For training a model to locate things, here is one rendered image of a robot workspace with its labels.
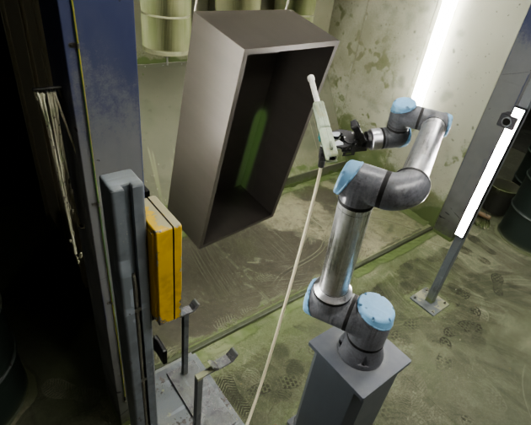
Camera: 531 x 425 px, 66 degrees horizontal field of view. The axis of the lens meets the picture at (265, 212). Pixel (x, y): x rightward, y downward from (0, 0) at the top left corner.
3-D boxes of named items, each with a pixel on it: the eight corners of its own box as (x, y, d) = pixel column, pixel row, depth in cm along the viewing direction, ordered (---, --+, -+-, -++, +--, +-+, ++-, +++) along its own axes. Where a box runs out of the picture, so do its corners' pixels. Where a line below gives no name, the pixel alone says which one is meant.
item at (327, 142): (331, 186, 178) (340, 151, 159) (320, 187, 177) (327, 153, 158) (311, 108, 204) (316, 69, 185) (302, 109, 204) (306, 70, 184)
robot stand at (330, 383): (371, 439, 205) (412, 360, 169) (328, 477, 189) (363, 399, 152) (329, 391, 224) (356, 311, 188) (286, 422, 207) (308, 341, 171)
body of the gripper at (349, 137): (340, 157, 175) (368, 154, 176) (344, 143, 168) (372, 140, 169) (336, 143, 179) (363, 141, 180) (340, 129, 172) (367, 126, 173)
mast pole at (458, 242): (424, 300, 291) (537, 64, 199) (427, 298, 294) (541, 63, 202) (430, 305, 288) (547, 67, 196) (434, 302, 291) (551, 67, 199)
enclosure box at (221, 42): (166, 211, 254) (193, 10, 174) (240, 185, 290) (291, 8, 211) (199, 250, 238) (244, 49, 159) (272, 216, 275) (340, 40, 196)
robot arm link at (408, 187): (428, 197, 111) (457, 108, 160) (383, 183, 115) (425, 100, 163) (415, 229, 119) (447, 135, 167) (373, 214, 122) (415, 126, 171)
